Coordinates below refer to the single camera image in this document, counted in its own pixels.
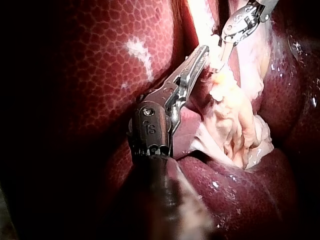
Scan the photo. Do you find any left arm instrument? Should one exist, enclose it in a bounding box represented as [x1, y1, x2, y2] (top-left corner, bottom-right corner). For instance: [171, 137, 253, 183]
[126, 76, 188, 161]

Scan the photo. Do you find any right arm instrument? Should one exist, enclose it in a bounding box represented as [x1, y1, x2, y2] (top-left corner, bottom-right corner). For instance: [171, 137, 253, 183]
[220, 0, 280, 47]

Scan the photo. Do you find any right arm instrument jaw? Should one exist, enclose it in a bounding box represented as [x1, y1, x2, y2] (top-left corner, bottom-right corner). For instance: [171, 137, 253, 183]
[217, 40, 236, 73]

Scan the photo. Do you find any left arm instrument jaw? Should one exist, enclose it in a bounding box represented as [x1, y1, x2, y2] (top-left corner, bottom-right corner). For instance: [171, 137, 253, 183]
[178, 51, 210, 99]
[163, 44, 210, 88]

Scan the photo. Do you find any thin tube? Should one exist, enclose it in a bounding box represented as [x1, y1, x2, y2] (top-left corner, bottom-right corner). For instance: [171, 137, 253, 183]
[209, 34, 226, 75]

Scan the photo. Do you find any pale fatty tissue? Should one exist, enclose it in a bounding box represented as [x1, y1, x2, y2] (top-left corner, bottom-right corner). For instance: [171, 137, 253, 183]
[187, 96, 275, 171]

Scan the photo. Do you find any dark red liver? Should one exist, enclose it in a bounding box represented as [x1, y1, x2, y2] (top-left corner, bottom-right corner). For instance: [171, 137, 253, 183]
[37, 0, 320, 240]

